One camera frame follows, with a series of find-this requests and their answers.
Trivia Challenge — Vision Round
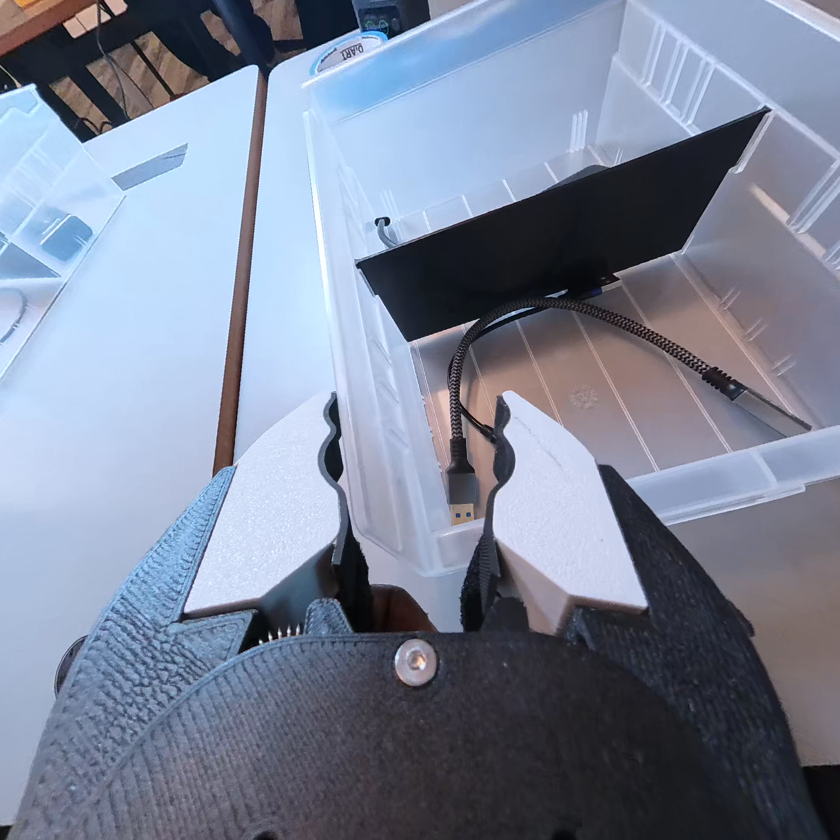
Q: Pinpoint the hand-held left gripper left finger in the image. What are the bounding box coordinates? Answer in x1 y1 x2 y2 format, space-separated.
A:
184 392 370 621

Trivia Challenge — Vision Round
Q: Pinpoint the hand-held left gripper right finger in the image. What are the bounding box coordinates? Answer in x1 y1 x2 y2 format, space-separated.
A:
461 392 651 635

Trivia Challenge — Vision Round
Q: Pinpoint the braided usb cable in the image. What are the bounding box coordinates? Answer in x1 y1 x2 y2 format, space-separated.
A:
446 297 736 527

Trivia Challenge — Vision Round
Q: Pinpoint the clear plastic bin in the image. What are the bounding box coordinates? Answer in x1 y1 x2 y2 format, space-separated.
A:
0 84 127 385
302 0 840 578

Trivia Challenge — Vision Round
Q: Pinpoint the flat silver usb adapter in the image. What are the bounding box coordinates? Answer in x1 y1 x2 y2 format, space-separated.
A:
725 384 813 435

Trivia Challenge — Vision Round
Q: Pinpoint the blue-collared usb plug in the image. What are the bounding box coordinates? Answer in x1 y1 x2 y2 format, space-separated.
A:
550 274 624 303

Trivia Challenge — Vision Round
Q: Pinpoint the person's left hand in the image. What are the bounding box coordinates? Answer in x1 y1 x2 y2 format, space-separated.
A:
371 583 438 634

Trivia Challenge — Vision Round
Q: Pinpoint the black divider panel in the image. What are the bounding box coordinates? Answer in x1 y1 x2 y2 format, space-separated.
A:
356 107 770 341

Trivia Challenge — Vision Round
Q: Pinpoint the dark flat device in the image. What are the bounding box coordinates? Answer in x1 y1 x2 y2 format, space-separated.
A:
36 213 93 263

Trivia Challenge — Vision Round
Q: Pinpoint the grey tape strip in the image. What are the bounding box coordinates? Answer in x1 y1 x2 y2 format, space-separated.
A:
110 142 190 193

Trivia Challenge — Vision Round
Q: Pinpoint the white and blue tape roll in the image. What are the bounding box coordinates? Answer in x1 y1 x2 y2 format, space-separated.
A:
314 31 385 74

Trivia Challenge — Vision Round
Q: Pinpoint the small black device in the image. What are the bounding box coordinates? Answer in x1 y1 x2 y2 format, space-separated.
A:
351 0 432 35

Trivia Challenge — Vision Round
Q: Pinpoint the wooden desk with black frame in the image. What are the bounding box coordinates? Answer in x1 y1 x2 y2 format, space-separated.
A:
0 0 217 142

